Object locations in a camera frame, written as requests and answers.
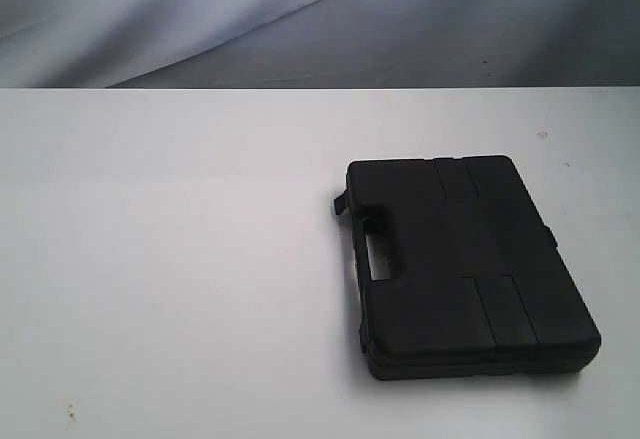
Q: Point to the black plastic carry case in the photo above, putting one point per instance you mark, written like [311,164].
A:
[457,273]

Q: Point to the grey backdrop cloth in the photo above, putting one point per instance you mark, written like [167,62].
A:
[318,43]

